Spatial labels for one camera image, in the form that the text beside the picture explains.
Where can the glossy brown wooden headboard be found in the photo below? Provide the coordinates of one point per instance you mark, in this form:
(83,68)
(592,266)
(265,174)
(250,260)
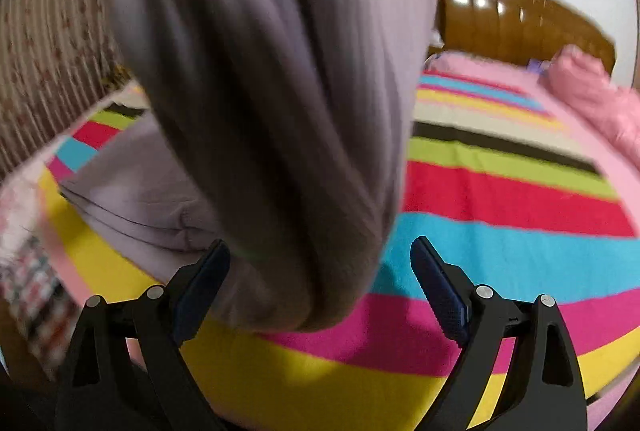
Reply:
(518,31)

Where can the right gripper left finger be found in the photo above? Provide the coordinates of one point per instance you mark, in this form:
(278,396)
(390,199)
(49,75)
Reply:
(124,369)

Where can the pink floral quilt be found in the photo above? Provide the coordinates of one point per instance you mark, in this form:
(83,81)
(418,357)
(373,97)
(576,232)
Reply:
(22,219)

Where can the brown tiger pattern blanket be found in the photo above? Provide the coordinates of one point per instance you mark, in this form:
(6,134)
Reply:
(119,77)

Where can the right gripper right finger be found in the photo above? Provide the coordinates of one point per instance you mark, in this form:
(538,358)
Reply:
(543,389)

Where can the striped floral curtain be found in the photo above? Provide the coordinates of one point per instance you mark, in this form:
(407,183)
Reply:
(55,56)

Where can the plaid checked bed sheet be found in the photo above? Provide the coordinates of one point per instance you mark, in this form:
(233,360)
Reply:
(44,312)

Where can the pink bed sheet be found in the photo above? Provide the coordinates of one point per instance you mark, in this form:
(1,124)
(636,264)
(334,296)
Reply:
(615,165)

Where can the colourful striped bed sheet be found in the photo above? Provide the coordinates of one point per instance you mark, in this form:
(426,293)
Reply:
(502,189)

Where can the pink crumpled blanket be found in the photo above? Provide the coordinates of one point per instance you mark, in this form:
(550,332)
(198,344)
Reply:
(580,81)

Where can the purple pants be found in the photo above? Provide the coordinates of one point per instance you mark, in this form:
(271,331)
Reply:
(277,126)

